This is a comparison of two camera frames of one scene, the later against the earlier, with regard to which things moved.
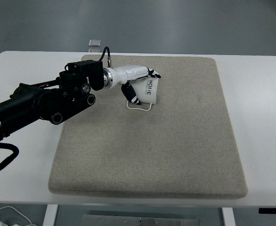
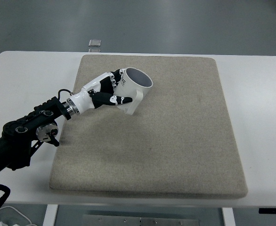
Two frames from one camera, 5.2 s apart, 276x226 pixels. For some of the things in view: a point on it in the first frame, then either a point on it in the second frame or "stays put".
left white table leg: (50, 215) stays put
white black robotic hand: (124, 74) -> (99, 92)
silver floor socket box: (94, 43) stays put
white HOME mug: (146, 89) -> (135, 84)
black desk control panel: (273, 211) stays put
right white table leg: (229, 216) stays put
